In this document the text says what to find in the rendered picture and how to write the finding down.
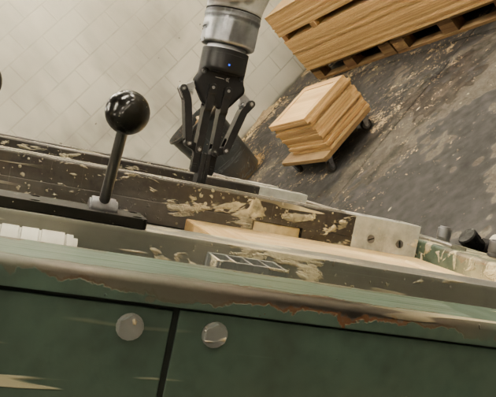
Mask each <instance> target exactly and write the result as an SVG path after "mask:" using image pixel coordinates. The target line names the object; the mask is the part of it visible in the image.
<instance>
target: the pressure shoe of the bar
mask: <svg viewBox="0 0 496 397"><path fill-rule="evenodd" d="M251 230H255V231H260V232H269V233H274V234H279V235H284V236H292V237H297V238H298V235H299V231H300V228H296V227H291V226H286V225H281V224H273V223H268V222H263V221H255V220H253V224H252V228H251Z"/></svg>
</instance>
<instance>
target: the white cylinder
mask: <svg viewBox="0 0 496 397"><path fill-rule="evenodd" d="M0 236H8V237H13V238H19V239H29V240H34V241H40V242H46V243H56V244H61V245H67V246H72V247H77V243H78V239H74V238H73V237H74V236H73V235H69V234H67V235H66V234H65V233H64V232H56V231H51V230H46V229H42V230H39V228H31V227H25V226H22V227H20V226H19V225H14V224H5V223H2V224H0Z"/></svg>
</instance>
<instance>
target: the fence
mask: <svg viewBox="0 0 496 397"><path fill-rule="evenodd" d="M2 223H5V224H14V225H19V226H20V227H22V226H25V227H31V228H39V230H42V229H46V230H51V231H56V232H64V233H65V234H66V235H67V234H69V235H73V236H74V237H73V238H74V239H78V243H77V247H82V248H87V249H93V250H103V251H108V252H114V253H120V254H130V255H135V256H141V257H147V258H156V259H162V260H168V261H173V262H183V263H189V264H194V265H205V259H206V255H207V252H213V253H218V254H227V255H233V256H238V257H244V258H253V259H258V260H263V261H269V262H275V263H276V264H277V265H279V266H281V267H282V268H284V269H285V270H289V275H288V278H290V279H296V280H305V281H311V282H317V283H322V284H332V285H338V286H343V287H348V288H359V289H364V290H370V291H380V292H385V293H391V294H396V295H406V296H412V297H417V298H422V299H433V300H439V301H443V302H454V303H460V304H465V305H470V306H481V307H486V308H491V309H496V281H491V280H481V279H476V278H471V277H466V276H458V275H453V274H448V273H439V272H434V271H429V270H424V269H414V268H409V267H405V266H400V265H391V264H386V263H381V262H372V261H367V260H362V259H357V258H348V257H343V256H338V255H333V254H324V253H319V252H314V251H309V250H300V249H295V248H290V247H281V246H276V245H271V244H266V243H257V242H252V241H247V240H242V239H233V238H228V237H223V236H214V235H209V234H204V233H199V232H190V231H185V230H180V229H175V228H166V227H161V226H156V225H151V224H147V225H146V229H145V230H142V229H137V228H128V227H123V226H118V225H113V224H104V223H98V222H93V221H85V220H80V219H74V218H69V217H60V216H55V215H49V214H44V213H36V212H31V211H26V210H16V209H11V208H6V207H1V206H0V224H2Z"/></svg>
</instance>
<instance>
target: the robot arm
mask: <svg viewBox="0 0 496 397"><path fill-rule="evenodd" d="M268 2H269V0H207V5H206V11H205V17H204V21H203V25H202V27H203V28H202V34H201V38H200V41H201V42H202V43H203V44H205V45H206V46H203V48H202V55H201V59H200V63H199V67H198V72H197V74H196V75H195V76H194V79H193V81H191V82H190V83H186V84H180V85H179V86H178V87H177V90H178V92H179V94H180V97H181V102H182V128H183V145H184V146H185V147H188V148H189V149H191V151H192V156H191V163H190V168H189V169H190V172H193V173H194V177H193V181H192V182H195V183H199V184H205V182H206V179H207V175H208V176H212V175H213V172H214V169H215V164H216V160H217V157H218V156H220V155H224V154H229V152H230V150H231V148H232V146H233V144H234V141H235V139H236V137H237V135H238V134H239V130H240V128H241V127H242V124H243V122H244V120H245V118H246V115H247V114H248V113H249V112H250V111H251V110H252V109H253V108H254V107H255V102H254V101H250V100H249V99H248V97H247V96H246V95H245V94H244V92H245V88H244V85H243V81H244V77H245V74H246V67H247V62H248V59H249V56H248V55H247V54H252V53H253V52H254V50H255V46H256V42H257V35H258V31H259V27H260V26H261V18H262V15H263V12H264V11H265V8H266V6H267V4H268ZM194 88H195V90H196V91H197V94H198V97H199V99H200V101H201V103H202V104H201V107H200V114H199V118H198V126H197V130H196V133H195V137H194V142H193V119H192V99H191V96H192V95H193V94H194ZM238 99H239V104H238V107H239V109H238V110H237V112H236V114H235V116H234V118H233V120H232V122H231V124H230V127H229V129H228V131H227V133H226V135H225V137H224V140H223V142H222V144H221V145H220V142H221V138H222V134H223V130H224V123H225V119H226V116H227V114H228V108H229V107H231V106H232V105H233V104H234V103H235V102H236V101H237V100H238ZM213 106H215V107H216V110H215V118H214V122H213V130H212V134H211V138H210V142H209V149H208V154H205V153H202V151H203V148H204V144H205V137H206V133H207V129H208V125H209V118H210V114H211V112H212V109H213Z"/></svg>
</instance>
